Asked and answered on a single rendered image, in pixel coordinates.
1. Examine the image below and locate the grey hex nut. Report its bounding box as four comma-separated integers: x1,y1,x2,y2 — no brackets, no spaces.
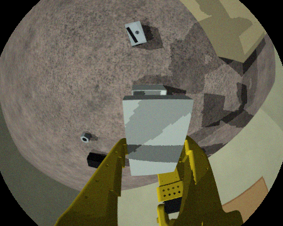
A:
80,133,90,143

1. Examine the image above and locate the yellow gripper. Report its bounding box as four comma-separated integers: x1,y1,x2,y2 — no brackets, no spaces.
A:
54,136,243,226

